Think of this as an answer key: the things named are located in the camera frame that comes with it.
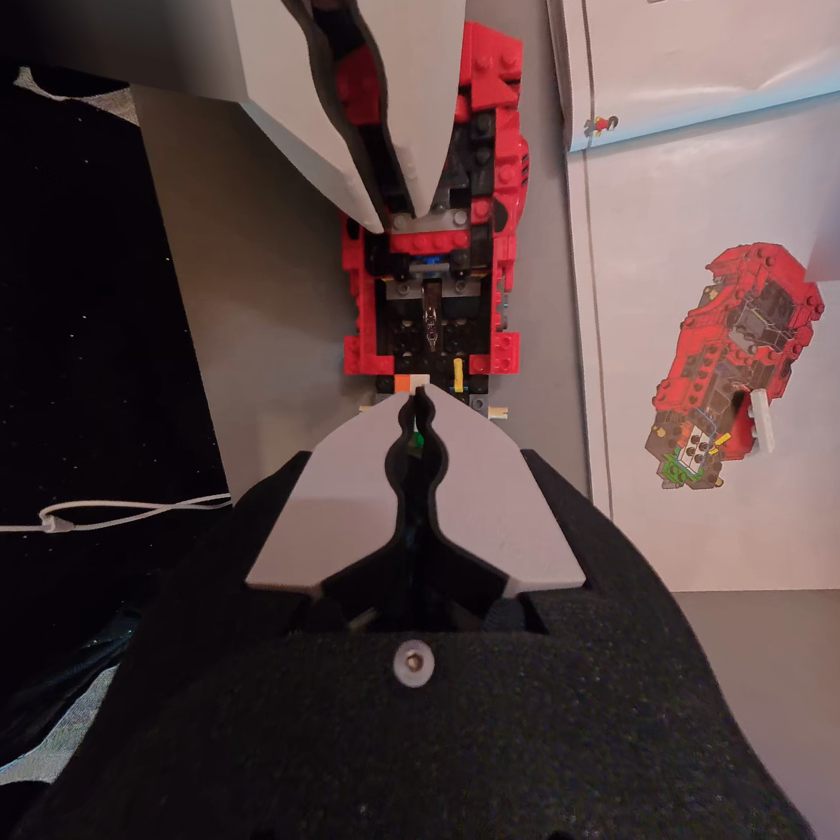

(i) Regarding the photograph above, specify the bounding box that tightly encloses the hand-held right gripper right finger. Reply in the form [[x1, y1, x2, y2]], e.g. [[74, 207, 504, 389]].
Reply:
[[416, 384, 587, 598]]

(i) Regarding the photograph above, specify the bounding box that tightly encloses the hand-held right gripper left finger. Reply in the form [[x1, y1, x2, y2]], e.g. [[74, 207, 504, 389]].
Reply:
[[246, 387, 422, 596]]

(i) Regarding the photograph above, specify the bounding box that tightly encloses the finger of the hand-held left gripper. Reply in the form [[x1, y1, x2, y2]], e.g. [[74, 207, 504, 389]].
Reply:
[[357, 0, 471, 221], [230, 0, 389, 235]]

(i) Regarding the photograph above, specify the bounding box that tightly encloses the red lego car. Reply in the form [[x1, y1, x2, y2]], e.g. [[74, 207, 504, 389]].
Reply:
[[340, 20, 534, 422]]

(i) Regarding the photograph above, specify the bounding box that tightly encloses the lego instruction booklet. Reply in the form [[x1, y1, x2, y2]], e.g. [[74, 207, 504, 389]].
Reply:
[[546, 0, 840, 593]]

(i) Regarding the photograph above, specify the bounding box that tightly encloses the dark cloth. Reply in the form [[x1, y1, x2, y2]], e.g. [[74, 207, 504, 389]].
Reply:
[[0, 66, 232, 723]]

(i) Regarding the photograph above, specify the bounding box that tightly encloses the white cord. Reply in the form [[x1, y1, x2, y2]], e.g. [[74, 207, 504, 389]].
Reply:
[[0, 495, 233, 534]]

